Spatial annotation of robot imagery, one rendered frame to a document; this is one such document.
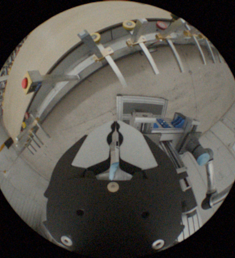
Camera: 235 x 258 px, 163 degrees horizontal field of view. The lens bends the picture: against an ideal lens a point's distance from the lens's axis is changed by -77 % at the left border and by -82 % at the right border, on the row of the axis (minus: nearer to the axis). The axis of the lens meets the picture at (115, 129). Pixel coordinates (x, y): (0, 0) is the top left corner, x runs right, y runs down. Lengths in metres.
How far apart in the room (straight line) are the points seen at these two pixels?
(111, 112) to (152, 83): 0.90
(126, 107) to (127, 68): 0.66
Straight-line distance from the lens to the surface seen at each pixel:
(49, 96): 1.14
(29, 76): 0.38
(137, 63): 1.50
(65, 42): 0.72
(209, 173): 0.88
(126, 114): 1.29
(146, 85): 1.51
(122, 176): 0.40
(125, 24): 0.68
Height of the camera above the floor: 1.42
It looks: 58 degrees down
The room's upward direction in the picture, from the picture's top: 178 degrees counter-clockwise
